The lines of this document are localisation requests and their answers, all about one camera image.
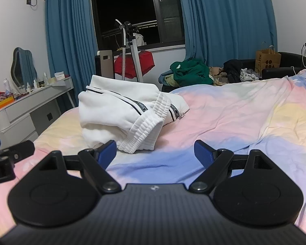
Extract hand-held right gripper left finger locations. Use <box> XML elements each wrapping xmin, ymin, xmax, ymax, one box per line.
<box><xmin>38</xmin><ymin>140</ymin><xmax>121</xmax><ymax>194</ymax></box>

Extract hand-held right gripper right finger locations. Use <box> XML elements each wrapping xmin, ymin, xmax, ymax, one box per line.
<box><xmin>189</xmin><ymin>140</ymin><xmax>274</xmax><ymax>194</ymax></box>

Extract white pants with striped trim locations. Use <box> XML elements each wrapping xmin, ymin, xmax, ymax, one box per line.
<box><xmin>78</xmin><ymin>75</ymin><xmax>190</xmax><ymax>155</ymax></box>

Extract white dresser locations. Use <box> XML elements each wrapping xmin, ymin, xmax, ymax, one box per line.
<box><xmin>0</xmin><ymin>77</ymin><xmax>75</xmax><ymax>144</ymax></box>

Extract orange box with colourful things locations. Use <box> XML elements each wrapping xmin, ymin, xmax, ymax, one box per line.
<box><xmin>0</xmin><ymin>90</ymin><xmax>16</xmax><ymax>112</ymax></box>

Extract pastel rainbow bed sheet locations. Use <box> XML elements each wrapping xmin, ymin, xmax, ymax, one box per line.
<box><xmin>0</xmin><ymin>68</ymin><xmax>306</xmax><ymax>238</ymax></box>

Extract beige garment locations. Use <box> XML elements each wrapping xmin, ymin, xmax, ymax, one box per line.
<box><xmin>208</xmin><ymin>66</ymin><xmax>230</xmax><ymax>86</ymax></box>

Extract green garment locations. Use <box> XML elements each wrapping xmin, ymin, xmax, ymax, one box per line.
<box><xmin>170</xmin><ymin>57</ymin><xmax>215</xmax><ymax>88</ymax></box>

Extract black clothing pile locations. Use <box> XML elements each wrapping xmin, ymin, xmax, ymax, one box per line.
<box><xmin>223</xmin><ymin>59</ymin><xmax>244</xmax><ymax>83</ymax></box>

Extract beige heater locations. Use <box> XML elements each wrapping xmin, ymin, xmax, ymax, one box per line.
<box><xmin>95</xmin><ymin>50</ymin><xmax>116</xmax><ymax>80</ymax></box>

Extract red garment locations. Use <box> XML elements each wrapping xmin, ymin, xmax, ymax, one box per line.
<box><xmin>114</xmin><ymin>51</ymin><xmax>155</xmax><ymax>79</ymax></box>

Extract white patterned cloth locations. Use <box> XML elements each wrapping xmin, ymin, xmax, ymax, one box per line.
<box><xmin>240</xmin><ymin>68</ymin><xmax>261</xmax><ymax>82</ymax></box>

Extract garment steamer stand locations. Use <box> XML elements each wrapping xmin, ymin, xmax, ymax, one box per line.
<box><xmin>114</xmin><ymin>19</ymin><xmax>145</xmax><ymax>82</ymax></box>

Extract brown paper bag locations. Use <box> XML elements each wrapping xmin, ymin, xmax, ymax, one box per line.
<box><xmin>255</xmin><ymin>41</ymin><xmax>282</xmax><ymax>72</ymax></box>

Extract white hanging cloth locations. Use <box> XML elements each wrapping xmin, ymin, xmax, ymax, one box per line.
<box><xmin>133</xmin><ymin>33</ymin><xmax>145</xmax><ymax>46</ymax></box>

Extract blue curtain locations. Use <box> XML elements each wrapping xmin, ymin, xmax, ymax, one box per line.
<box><xmin>44</xmin><ymin>0</ymin><xmax>99</xmax><ymax>113</ymax></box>
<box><xmin>177</xmin><ymin>0</ymin><xmax>278</xmax><ymax>70</ymax></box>

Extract black sofa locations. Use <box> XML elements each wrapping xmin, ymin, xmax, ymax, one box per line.
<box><xmin>261</xmin><ymin>52</ymin><xmax>306</xmax><ymax>80</ymax></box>

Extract dark window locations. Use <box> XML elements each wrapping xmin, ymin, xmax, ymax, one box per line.
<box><xmin>90</xmin><ymin>0</ymin><xmax>186</xmax><ymax>51</ymax></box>

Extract wavy frame mirror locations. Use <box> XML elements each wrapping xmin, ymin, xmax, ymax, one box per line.
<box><xmin>11</xmin><ymin>47</ymin><xmax>38</xmax><ymax>88</ymax></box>

